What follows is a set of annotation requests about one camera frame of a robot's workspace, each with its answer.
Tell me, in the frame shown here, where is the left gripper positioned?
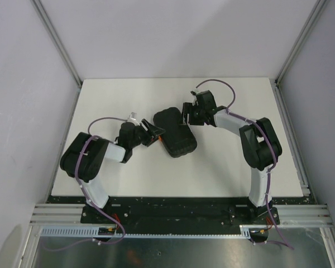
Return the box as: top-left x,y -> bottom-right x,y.
130,119 -> 166,149

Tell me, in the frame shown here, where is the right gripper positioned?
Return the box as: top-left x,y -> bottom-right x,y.
178,104 -> 204,128

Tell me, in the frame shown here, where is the black plastic tool case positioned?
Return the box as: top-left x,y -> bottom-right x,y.
153,107 -> 198,158

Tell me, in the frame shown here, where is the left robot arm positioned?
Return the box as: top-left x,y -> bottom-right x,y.
60,119 -> 165,223

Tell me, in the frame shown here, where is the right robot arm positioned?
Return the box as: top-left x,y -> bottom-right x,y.
181,90 -> 283,224

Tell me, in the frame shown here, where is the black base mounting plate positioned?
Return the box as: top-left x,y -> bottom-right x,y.
46,195 -> 310,235

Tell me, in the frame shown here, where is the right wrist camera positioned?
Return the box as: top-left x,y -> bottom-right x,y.
190,89 -> 199,96

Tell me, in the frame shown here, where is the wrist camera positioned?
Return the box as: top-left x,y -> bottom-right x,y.
190,89 -> 199,96
127,112 -> 139,126

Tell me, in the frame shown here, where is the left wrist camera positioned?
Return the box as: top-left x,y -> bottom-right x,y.
127,112 -> 139,126

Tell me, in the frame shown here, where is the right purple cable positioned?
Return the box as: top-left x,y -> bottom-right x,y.
195,79 -> 295,250

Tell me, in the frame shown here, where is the grey slotted cable duct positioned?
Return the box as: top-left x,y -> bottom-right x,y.
41,226 -> 251,239

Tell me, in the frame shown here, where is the right aluminium frame post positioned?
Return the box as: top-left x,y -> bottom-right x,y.
275,0 -> 329,85

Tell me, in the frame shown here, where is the aluminium frame post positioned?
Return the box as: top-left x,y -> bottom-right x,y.
30,0 -> 83,86
275,0 -> 329,85

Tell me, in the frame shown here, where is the left aluminium frame post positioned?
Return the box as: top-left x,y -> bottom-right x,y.
30,0 -> 83,86

